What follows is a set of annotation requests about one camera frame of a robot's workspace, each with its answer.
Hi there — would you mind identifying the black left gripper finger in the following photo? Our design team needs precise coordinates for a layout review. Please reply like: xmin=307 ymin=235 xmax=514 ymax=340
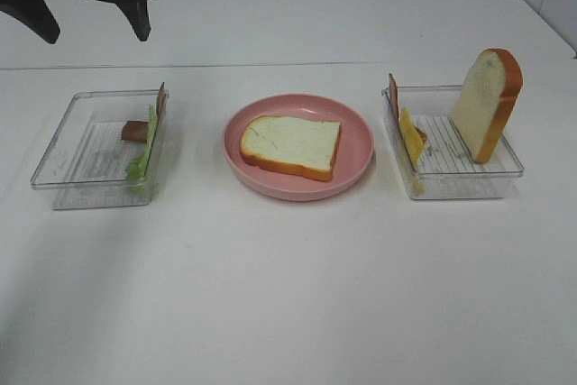
xmin=113 ymin=0 xmax=151 ymax=41
xmin=1 ymin=0 xmax=60 ymax=44

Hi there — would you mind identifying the brown bacon strip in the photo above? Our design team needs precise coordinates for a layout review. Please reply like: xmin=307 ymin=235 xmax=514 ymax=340
xmin=121 ymin=83 xmax=167 ymax=144

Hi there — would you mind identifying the green lettuce leaf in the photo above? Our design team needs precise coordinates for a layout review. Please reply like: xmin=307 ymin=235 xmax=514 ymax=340
xmin=125 ymin=105 xmax=159 ymax=197

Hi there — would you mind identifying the white bread slice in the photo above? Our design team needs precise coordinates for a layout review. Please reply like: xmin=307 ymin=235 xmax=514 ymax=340
xmin=240 ymin=115 xmax=341 ymax=182
xmin=450 ymin=48 xmax=523 ymax=163

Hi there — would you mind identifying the pink bacon strip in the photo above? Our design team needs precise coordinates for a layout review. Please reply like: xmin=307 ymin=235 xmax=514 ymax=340
xmin=389 ymin=73 xmax=427 ymax=143

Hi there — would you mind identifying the clear left plastic container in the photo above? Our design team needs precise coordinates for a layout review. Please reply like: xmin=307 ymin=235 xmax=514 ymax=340
xmin=31 ymin=89 xmax=169 ymax=210

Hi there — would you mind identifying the clear plastic container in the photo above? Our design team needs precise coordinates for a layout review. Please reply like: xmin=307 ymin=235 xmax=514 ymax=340
xmin=381 ymin=85 xmax=524 ymax=200
xmin=31 ymin=89 xmax=169 ymax=210

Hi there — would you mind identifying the pink round plate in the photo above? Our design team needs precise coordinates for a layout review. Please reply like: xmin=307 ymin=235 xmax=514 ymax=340
xmin=223 ymin=94 xmax=374 ymax=201

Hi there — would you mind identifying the yellow cheese slice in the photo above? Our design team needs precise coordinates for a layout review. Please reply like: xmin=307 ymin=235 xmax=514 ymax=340
xmin=398 ymin=107 xmax=426 ymax=197

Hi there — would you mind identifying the clear right plastic container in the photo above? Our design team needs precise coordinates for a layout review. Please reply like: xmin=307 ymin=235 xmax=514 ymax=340
xmin=381 ymin=85 xmax=524 ymax=200

